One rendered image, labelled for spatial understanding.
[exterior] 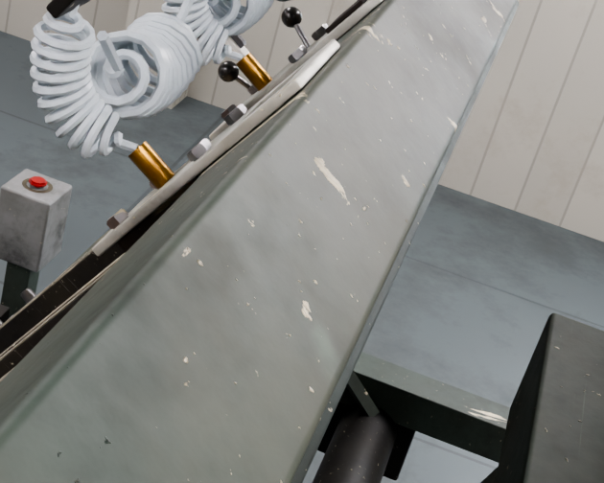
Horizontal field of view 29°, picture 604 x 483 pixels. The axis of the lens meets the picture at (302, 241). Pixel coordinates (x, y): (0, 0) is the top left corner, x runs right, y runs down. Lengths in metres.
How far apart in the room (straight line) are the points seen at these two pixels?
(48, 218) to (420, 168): 1.95
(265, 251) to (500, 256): 4.63
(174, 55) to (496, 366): 3.56
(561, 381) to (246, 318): 0.32
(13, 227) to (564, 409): 2.05
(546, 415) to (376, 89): 0.23
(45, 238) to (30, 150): 2.29
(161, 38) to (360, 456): 1.67
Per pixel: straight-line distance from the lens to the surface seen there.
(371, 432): 2.53
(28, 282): 2.77
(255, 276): 0.52
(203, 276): 0.49
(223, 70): 2.11
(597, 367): 0.81
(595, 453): 0.72
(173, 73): 0.87
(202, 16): 1.00
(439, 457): 3.80
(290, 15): 2.16
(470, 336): 4.48
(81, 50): 0.78
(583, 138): 5.50
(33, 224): 2.66
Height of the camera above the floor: 2.18
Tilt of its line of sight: 27 degrees down
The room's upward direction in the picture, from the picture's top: 17 degrees clockwise
